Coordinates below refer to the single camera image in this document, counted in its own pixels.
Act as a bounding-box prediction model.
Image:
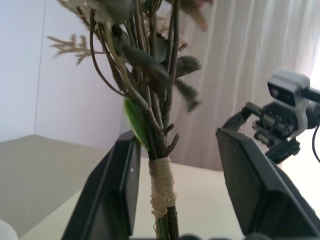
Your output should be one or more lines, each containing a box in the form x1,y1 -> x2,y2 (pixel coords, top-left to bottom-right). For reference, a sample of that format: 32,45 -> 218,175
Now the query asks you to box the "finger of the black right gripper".
265,139 -> 301,165
221,101 -> 264,135

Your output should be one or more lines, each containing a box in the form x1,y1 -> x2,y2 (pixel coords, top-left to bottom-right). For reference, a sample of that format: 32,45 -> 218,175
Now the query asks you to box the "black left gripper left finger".
61,129 -> 142,240

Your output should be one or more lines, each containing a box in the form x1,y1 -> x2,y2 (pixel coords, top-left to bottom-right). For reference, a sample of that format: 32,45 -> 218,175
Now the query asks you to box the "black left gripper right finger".
215,127 -> 320,240

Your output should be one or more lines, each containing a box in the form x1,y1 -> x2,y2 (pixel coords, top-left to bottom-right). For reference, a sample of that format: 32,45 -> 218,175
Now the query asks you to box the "flower bouquet with twine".
46,0 -> 216,240

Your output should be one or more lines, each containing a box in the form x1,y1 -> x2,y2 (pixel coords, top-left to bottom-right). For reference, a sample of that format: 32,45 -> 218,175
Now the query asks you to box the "white curtain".
169,0 -> 320,174

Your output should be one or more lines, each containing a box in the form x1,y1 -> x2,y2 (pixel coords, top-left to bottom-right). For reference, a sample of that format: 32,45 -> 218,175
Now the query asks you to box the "white vase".
0,219 -> 19,240

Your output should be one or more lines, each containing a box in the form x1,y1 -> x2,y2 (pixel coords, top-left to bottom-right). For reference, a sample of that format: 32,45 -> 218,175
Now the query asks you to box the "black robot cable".
310,124 -> 320,163

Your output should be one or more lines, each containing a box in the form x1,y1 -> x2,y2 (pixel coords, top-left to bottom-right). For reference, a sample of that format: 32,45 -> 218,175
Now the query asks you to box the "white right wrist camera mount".
266,68 -> 311,138

